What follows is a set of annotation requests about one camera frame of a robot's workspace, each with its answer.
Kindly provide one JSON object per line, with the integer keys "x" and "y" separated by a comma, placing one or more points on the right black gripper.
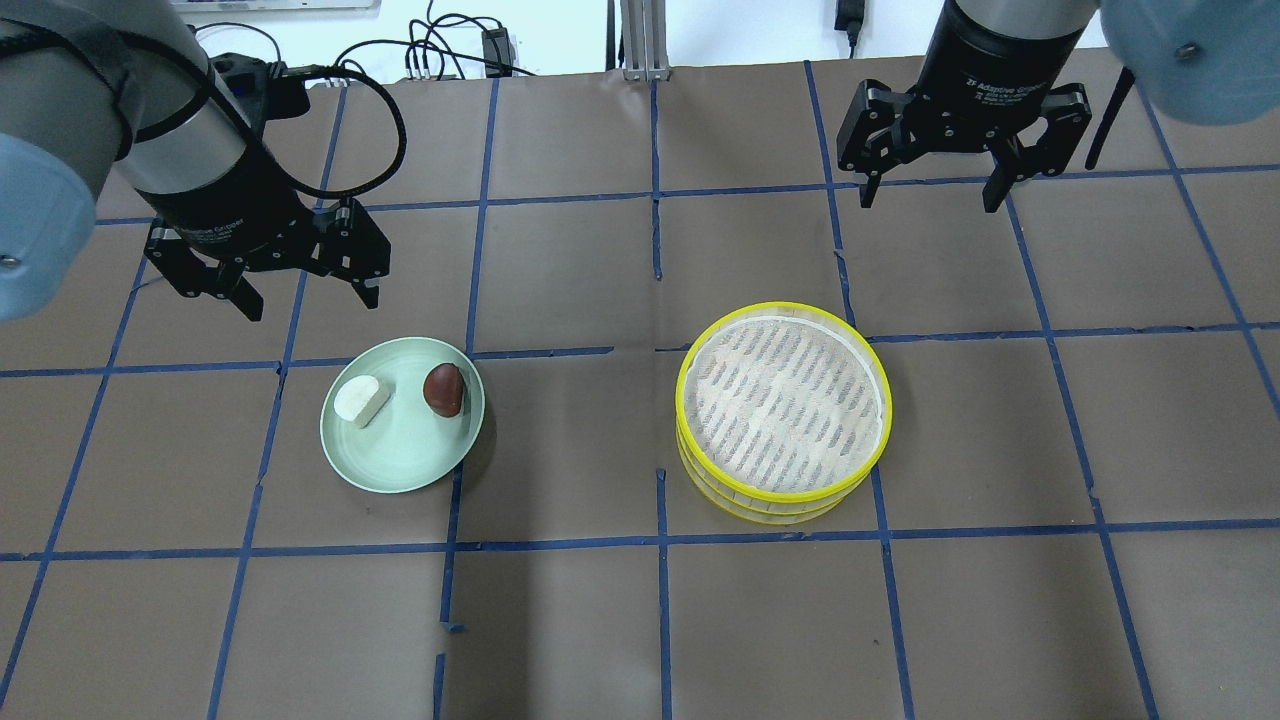
{"x": 985, "y": 62}

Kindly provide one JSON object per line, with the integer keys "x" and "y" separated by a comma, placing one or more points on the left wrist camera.
{"x": 262, "y": 89}

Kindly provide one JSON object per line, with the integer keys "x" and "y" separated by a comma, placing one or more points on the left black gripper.
{"x": 238, "y": 212}

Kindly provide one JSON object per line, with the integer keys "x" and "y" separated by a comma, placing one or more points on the yellow steamer lower layers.
{"x": 774, "y": 514}

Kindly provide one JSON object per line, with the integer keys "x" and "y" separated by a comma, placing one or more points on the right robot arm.
{"x": 1207, "y": 63}

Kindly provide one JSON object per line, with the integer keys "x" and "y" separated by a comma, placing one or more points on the white steamed bun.
{"x": 358, "y": 400}

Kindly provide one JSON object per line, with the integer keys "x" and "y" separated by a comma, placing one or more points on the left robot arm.
{"x": 94, "y": 87}

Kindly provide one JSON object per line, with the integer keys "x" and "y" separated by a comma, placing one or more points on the brown steamed bun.
{"x": 444, "y": 390}

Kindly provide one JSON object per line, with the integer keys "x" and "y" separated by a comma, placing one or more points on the aluminium frame post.
{"x": 643, "y": 41}

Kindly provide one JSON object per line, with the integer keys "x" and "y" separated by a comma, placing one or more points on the yellow steamer top layer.
{"x": 784, "y": 402}

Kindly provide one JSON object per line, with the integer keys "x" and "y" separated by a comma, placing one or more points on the light green plate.
{"x": 406, "y": 446}

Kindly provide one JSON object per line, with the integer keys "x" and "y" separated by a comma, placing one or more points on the black power adapter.
{"x": 498, "y": 54}

